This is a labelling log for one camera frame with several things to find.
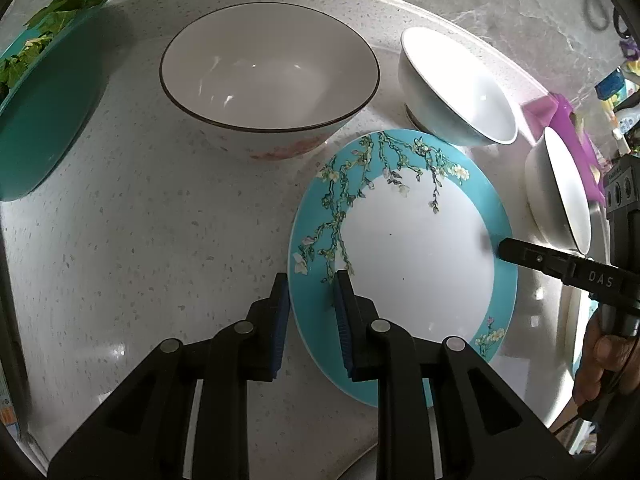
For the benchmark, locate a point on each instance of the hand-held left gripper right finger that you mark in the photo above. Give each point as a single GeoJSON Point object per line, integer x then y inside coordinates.
{"type": "Point", "coordinates": [344, 325]}

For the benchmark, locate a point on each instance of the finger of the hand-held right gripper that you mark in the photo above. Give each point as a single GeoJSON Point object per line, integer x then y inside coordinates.
{"type": "Point", "coordinates": [550, 262]}

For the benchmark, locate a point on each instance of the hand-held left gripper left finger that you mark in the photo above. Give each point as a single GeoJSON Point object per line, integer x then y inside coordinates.
{"type": "Point", "coordinates": [281, 320]}

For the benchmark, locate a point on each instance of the teal floral plate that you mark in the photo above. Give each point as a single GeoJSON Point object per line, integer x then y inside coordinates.
{"type": "Point", "coordinates": [425, 260]}

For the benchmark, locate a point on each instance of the large white bowl brown rim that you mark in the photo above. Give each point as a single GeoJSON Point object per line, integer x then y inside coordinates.
{"type": "Point", "coordinates": [270, 70]}

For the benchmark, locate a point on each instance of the person's right hand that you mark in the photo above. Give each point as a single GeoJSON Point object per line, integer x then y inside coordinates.
{"type": "Point", "coordinates": [600, 360]}

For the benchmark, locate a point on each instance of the white bowl dark rim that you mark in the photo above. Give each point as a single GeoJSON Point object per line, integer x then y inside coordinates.
{"type": "Point", "coordinates": [542, 185]}

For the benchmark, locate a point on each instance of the purple plastic basin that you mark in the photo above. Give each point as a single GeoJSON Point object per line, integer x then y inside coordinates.
{"type": "Point", "coordinates": [565, 115]}

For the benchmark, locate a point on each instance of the plain white bowl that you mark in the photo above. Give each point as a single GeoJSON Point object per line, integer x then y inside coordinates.
{"type": "Point", "coordinates": [450, 95]}

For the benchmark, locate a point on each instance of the teal plastic basin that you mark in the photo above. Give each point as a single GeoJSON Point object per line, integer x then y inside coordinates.
{"type": "Point", "coordinates": [45, 125]}

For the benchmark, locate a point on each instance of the green leafy vegetables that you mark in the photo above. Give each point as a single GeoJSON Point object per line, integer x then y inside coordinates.
{"type": "Point", "coordinates": [55, 15]}

